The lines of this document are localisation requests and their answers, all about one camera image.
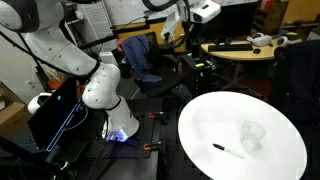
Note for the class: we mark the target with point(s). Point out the black clamp with orange tip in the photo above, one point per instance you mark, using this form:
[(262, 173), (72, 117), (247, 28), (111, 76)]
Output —
[(156, 115), (151, 145)]

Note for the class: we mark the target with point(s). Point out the wooden shelf box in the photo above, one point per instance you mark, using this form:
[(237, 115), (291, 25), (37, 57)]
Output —
[(271, 15)]

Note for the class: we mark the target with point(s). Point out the black keyboard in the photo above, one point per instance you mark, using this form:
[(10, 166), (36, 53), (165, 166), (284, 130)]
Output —
[(230, 47)]

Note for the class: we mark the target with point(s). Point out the black computer tower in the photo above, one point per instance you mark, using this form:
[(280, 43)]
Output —
[(196, 71)]

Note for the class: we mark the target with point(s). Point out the black laptop with blue light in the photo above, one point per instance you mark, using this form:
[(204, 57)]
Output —
[(53, 116)]

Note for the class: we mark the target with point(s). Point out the black camera stand bar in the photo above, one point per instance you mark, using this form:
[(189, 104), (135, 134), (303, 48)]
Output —
[(26, 153)]

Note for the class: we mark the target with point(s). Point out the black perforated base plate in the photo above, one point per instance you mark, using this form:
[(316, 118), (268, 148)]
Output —
[(133, 151)]

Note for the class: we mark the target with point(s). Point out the cardboard box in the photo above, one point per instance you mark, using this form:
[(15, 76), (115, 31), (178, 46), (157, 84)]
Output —
[(11, 116)]

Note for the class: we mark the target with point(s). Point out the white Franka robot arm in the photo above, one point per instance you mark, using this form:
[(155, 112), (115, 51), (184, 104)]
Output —
[(100, 83)]

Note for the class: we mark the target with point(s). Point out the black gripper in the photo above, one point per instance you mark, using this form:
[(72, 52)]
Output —
[(191, 33)]

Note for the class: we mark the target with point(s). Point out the black computer monitor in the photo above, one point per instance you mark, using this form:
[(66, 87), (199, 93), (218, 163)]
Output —
[(230, 21)]

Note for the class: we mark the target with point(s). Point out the blue jacket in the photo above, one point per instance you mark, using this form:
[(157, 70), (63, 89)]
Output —
[(138, 56)]

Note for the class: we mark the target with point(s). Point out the dark office chair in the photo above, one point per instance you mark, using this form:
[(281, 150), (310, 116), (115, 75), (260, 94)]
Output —
[(300, 76)]

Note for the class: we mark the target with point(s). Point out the round wooden desk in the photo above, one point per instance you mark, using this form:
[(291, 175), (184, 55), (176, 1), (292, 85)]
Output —
[(246, 55)]

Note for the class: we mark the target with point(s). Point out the white VR controller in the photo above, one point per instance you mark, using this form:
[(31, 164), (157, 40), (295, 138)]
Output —
[(283, 40)]

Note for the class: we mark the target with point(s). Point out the black office chair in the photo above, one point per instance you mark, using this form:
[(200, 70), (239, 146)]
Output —
[(160, 80)]

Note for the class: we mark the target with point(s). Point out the white VR headset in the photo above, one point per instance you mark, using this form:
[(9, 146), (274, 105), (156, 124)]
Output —
[(260, 39)]

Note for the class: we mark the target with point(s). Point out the white perforated panel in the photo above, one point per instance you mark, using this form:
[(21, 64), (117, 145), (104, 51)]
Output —
[(95, 20)]

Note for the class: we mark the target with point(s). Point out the white marker with black cap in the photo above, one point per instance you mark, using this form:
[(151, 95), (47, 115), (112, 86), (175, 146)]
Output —
[(228, 151)]

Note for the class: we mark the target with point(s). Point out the orange container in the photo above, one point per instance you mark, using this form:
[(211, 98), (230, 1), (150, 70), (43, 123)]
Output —
[(56, 80)]

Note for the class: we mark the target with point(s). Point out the white headset with black band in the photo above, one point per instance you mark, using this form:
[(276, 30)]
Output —
[(36, 101)]

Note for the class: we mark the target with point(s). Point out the whiteboard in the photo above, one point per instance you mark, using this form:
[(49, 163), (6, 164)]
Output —
[(126, 10)]

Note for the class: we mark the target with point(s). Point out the clear plastic cup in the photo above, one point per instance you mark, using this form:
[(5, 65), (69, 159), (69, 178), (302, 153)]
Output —
[(252, 135)]

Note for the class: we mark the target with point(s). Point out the black computer mouse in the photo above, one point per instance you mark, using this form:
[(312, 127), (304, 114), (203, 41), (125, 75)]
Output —
[(256, 50)]

